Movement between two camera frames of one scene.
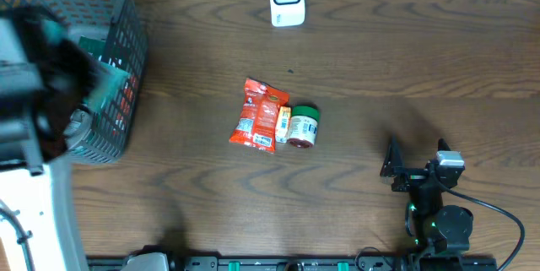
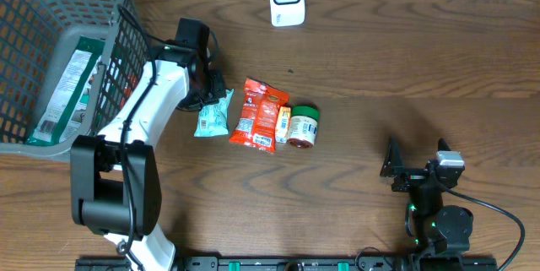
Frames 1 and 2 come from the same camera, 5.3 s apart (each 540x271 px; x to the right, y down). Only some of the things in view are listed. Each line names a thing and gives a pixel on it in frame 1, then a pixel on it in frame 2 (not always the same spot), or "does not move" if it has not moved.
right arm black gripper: x=395 y=165 does not move
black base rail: x=294 y=262 does not move
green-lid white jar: x=304 y=126 does not move
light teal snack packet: x=110 y=82 → x=213 y=118
